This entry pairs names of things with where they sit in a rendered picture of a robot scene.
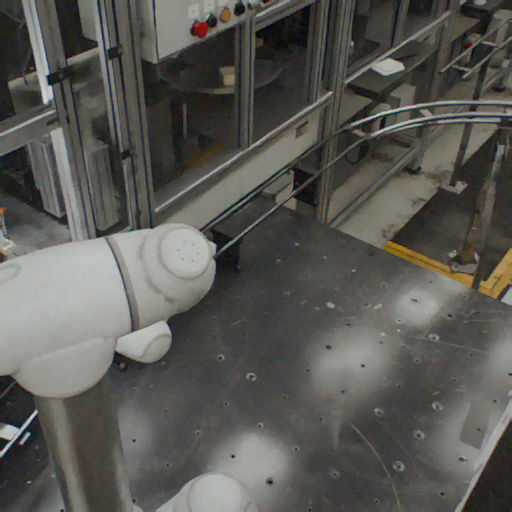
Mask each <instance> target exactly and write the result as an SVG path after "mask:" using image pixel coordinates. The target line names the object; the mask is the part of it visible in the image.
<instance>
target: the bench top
mask: <svg viewBox="0 0 512 512"><path fill-rule="evenodd" d="M368 252H371V253H372V255H371V256H369V255H368V254H367V253H368ZM239 265H240V266H243V271H240V272H239V273H236V272H234V271H232V269H230V268H228V267H226V266H224V265H222V264H220V263H218V262H216V274H215V279H213V282H212V285H211V287H210V289H209V290H208V292H207V293H206V294H205V295H204V297H203V299H202V300H201V301H200V302H199V303H198V304H196V305H195V306H194V307H192V308H191V309H189V310H186V311H184V312H181V313H178V314H175V315H172V316H171V317H169V318H168V320H167V323H166V324H167V325H168V327H169V329H170V332H171V335H172V343H171V346H170V349H169V350H168V352H167V353H165V354H164V355H163V356H162V357H161V358H160V359H159V360H157V361H155V362H152V363H144V362H140V361H137V360H134V359H132V358H130V357H128V356H126V355H124V354H122V357H123V362H126V363H127V365H128V368H127V369H126V370H124V371H123V372H120V371H119V370H117V369H116V368H114V367H113V366H110V368H109V375H110V380H111V386H112V392H113V397H114V403H115V408H116V413H117V418H118V424H119V429H120V434H121V440H122V445H123V450H124V456H125V461H126V466H127V471H126V472H128V475H127V477H129V479H128V484H129V489H130V495H131V500H132V504H134V505H137V506H139V507H140V509H141V510H142V511H143V512H155V511H157V509H158V508H159V507H161V506H162V505H164V504H165V503H167V502H168V501H170V499H172V498H173V497H174V496H176V495H177V494H178V493H179V492H180V491H181V488H182V487H183V486H184V485H186V484H188V483H189V482H190V481H192V480H194V479H195V478H197V476H199V475H202V474H205V473H209V472H225V473H229V474H231V475H233V476H235V477H237V478H238V480H239V481H240V482H241V483H243V485H244V486H245V487H247V488H248V490H249V492H250V495H251V496H252V498H253V500H254V502H255V504H256V507H257V509H258V511H259V512H463V509H464V508H465V506H466V504H467V502H468V500H469V498H470V496H471V494H472V492H473V490H474V488H475V487H476V485H477V482H478V480H479V478H480V476H481V475H482V473H483V471H484V468H485V466H487V465H486V464H488V462H489V461H490V459H491V457H492V455H493V452H494V450H495V448H496V446H497V445H498V443H499V441H500V439H501V437H502V435H503V433H504V431H505V429H506V427H507V425H508V424H510V422H511V419H512V306H511V304H509V303H507V302H503V301H500V300H498V299H496V298H494V297H491V296H489V295H486V294H484V293H482V292H480V291H476V290H474V289H472V287H469V286H467V285H463V284H461V283H459V282H457V281H455V280H453V279H450V278H447V277H445V276H443V275H440V274H438V273H436V272H434V271H430V270H428V269H426V267H423V266H421V265H418V264H416V263H412V262H410V261H409V260H407V259H404V258H402V257H400V256H398V255H394V254H392V253H390V252H388V251H385V250H383V249H380V248H378V247H376V246H373V245H371V244H368V242H366V241H364V240H362V239H359V238H357V237H355V236H353V235H349V234H347V233H345V232H342V231H340V230H338V229H336V228H333V227H331V226H329V225H327V224H323V223H321V222H319V221H317V220H314V219H312V218H310V217H307V216H305V215H303V213H301V212H297V211H295V210H293V209H291V208H288V207H286V206H284V205H282V206H281V207H280V208H279V209H277V210H276V211H275V212H274V213H272V215H271V216H269V217H268V218H266V219H265V220H264V221H263V222H261V223H260V224H259V225H258V226H256V227H255V228H254V229H253V230H251V231H250V232H249V233H248V234H246V235H245V236H244V243H243V244H240V245H239ZM365 302H367V303H369V306H364V303H365ZM448 314H452V315H453V318H449V317H448ZM328 344H330V345H332V349H331V350H328V349H327V347H326V346H327V345H328ZM34 400H35V399H33V396H32V393H31V392H29V391H27V390H26V389H24V388H23V387H22V386H21V385H20V384H19V383H17V384H16V385H15V386H14V387H13V388H12V389H11V390H10V392H9V393H8V394H7V395H6V396H5V397H4V398H3V400H2V401H1V402H0V423H2V424H6V425H8V426H11V427H14V428H17V429H21V426H22V425H23V424H24V423H25V421H27V420H28V419H29V418H30V416H31V414H32V413H33V412H34V410H35V409H37V407H35V405H36V404H34ZM26 432H28V433H31V436H29V437H28V438H27V439H26V441H25V443H24V444H23V445H18V444H15V446H14V447H13V448H12V449H11V452H9V453H8V454H7V455H6V456H5V458H4V459H3V460H1V462H0V512H66V510H65V507H64V502H63V499H62V495H61V492H60V488H59V484H58V481H57V476H56V473H55V469H54V466H53V462H52V460H51V458H50V454H49V451H48V447H47V443H46V440H45V436H44V432H43V429H42V425H41V422H40V418H39V416H37V418H36V420H35V421H34V422H33V423H32V425H31V426H30V427H29V428H27V431H26Z"/></svg>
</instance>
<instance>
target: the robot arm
mask: <svg viewBox="0 0 512 512"><path fill-rule="evenodd" d="M12 253H13V254H14V255H16V256H17V257H16V258H13V259H10V260H8V261H5V262H3V263H0V375H6V374H10V375H11V376H12V377H13V378H14V380H15V381H16V382H17V383H19V384H20V385H21V386H22V387H23V388H24V389H26V390H27V391H29V392H31V393H32V396H33V399H35V400H34V404H36V405H35V407H37V410H36V411H38V414H39V418H40V422H41V425H42V429H43V432H44V436H45V440H46V443H47V447H48V451H49V454H50V458H51V460H52V462H53V466H54V469H55V473H56V476H57V481H58V484H59V488H60V492H61V495H62V499H63V502H64V507H65V510H66V512H143V511H142V510H141V509H140V507H139V506H137V505H134V504H132V500H131V495H130V489H129V484H128V479H129V477H127V475H128V472H126V471H127V466H126V461H125V456H124V450H123V445H122V440H121V434H120V429H119V424H118V418H117V413H116V408H115V403H114V397H113V392H112V386H111V380H110V375H109V368H110V366H111V364H112V361H113V357H114V351H117V352H119V353H121V354H124V355H126V356H128V357H130V358H132V359H134V360H137V361H140V362H144V363H152V362H155V361H157V360H159V359H160V358H161V357H162V356H163V355H164V354H165V353H167V352H168V350H169V349H170V346H171V343H172V335H171V332H170V329H169V327H168V325H167V324H166V323H167V320H168V318H169V317H171V316H172V315H175V314H178V313H181V312H184V311H186V310H189V309H191V308H192V307H194V306H195V305H196V304H198V303H199V302H200V301H201V300H202V299H203V297H204V295H205V294H206V293H207V292H208V290H209V289H210V287H211V285H212V282H213V279H215V274H216V261H215V260H214V256H212V252H211V250H210V247H209V244H208V240H207V238H206V237H205V236H204V235H203V234H202V233H201V232H200V231H198V230H197V229H195V228H193V227H191V226H188V225H183V224H165V225H160V226H158V227H156V228H154V229H153V230H152V229H145V230H139V231H132V232H127V233H121V234H115V235H110V236H106V237H101V238H95V239H90V240H78V241H73V242H68V243H64V244H59V246H55V247H51V248H48V249H41V250H39V251H37V252H34V251H32V250H30V249H28V248H27V247H25V245H23V244H22V245H20V247H18V248H16V249H15V250H13V251H12ZM155 512H259V511H258V509H257V507H256V504H255V502H254V500H253V498H252V496H251V495H250V492H249V490H248V488H247V487H245V486H244V485H243V483H241V482H240V481H239V480H238V478H237V477H235V476H233V475H231V474H229V473H225V472H209V473H205V474H202V475H199V476H197V478H195V479H194V480H192V481H190V482H189V483H188V484H186V485H184V486H183V487H182V488H181V491H180V492H179V493H178V494H177V495H176V496H174V497H173V498H172V499H170V501H168V502H167V503H165V504H164V505H162V506H161V507H159V508H158V509H157V511H155Z"/></svg>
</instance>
